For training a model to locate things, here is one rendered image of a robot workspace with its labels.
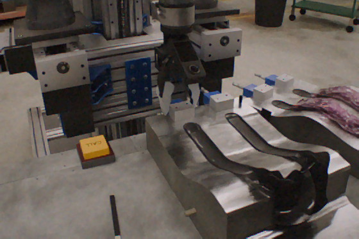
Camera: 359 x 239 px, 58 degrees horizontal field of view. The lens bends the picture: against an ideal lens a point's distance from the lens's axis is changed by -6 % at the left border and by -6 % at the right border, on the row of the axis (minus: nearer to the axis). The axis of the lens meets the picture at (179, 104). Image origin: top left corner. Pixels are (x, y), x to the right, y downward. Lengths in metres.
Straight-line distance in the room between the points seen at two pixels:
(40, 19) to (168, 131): 0.50
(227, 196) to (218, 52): 0.64
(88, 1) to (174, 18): 0.58
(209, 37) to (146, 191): 0.53
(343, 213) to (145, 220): 0.37
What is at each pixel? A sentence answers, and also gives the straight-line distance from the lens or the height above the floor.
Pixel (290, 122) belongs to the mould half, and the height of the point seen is 0.86.
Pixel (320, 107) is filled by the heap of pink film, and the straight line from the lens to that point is 0.89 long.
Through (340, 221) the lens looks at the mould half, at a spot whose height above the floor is 0.86.
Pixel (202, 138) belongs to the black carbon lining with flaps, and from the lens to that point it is 0.76.
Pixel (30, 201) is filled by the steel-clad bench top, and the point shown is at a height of 0.80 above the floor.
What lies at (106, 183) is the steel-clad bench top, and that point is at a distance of 0.78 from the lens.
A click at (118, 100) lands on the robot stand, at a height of 0.76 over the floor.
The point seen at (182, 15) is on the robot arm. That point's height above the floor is 1.13.
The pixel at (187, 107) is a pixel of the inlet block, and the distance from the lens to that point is 0.80.
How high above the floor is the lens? 1.31
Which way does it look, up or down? 29 degrees down
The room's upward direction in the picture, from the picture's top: straight up
